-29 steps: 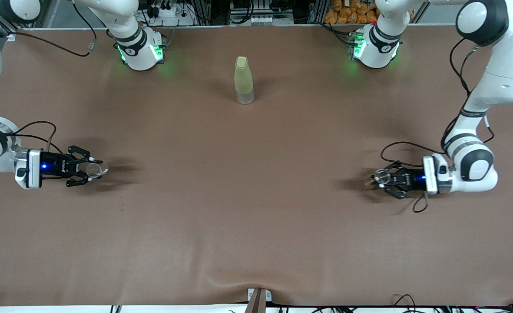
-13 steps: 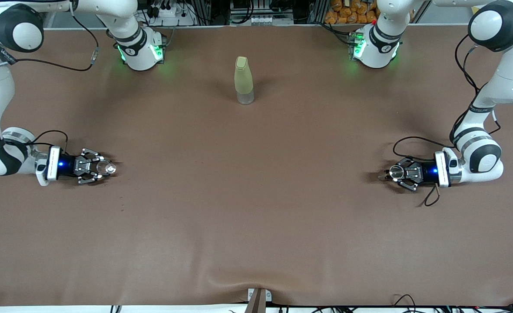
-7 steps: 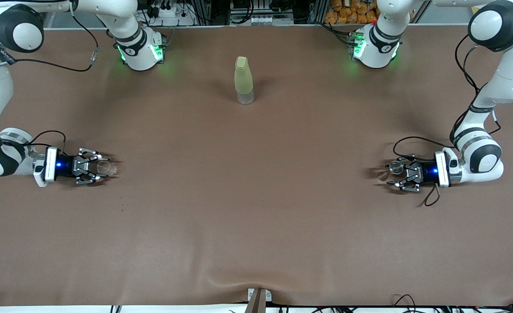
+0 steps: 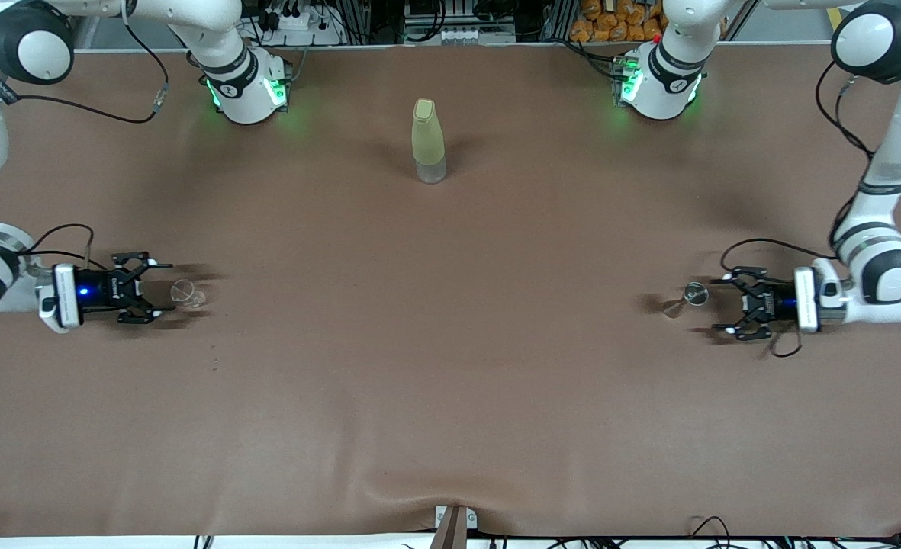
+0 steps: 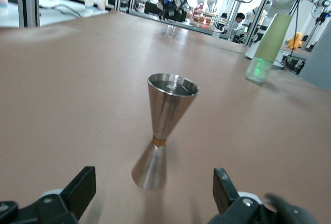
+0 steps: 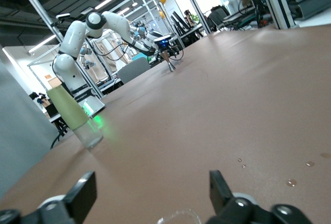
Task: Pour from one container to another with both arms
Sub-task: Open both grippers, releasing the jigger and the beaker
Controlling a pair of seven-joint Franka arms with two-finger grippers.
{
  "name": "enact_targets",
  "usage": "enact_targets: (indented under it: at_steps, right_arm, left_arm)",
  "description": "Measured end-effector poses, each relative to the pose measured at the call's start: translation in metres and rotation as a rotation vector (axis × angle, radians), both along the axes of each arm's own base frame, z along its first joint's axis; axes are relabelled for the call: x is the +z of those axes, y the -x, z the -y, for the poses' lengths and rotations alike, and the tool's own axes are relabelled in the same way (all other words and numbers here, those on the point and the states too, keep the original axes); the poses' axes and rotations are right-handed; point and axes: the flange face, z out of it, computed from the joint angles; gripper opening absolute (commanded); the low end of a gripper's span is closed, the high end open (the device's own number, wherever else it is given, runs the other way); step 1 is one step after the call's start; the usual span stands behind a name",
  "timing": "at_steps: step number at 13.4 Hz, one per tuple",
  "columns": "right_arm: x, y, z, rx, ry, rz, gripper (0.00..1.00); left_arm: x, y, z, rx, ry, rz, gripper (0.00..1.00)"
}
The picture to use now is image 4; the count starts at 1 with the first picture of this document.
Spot small clear glass cup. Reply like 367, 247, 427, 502
170, 278, 208, 310

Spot steel cone jigger cup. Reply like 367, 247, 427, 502
662, 281, 710, 319

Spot white power strip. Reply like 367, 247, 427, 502
256, 8, 344, 47

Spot orange snack packets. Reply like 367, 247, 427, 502
570, 0, 668, 43

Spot brown table mat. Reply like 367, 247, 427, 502
0, 42, 901, 538

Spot yellow-green frosted bottle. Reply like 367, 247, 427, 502
410, 98, 449, 185

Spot metal table edge clamp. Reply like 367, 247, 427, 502
429, 505, 479, 549

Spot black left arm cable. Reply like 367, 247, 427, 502
717, 57, 901, 359

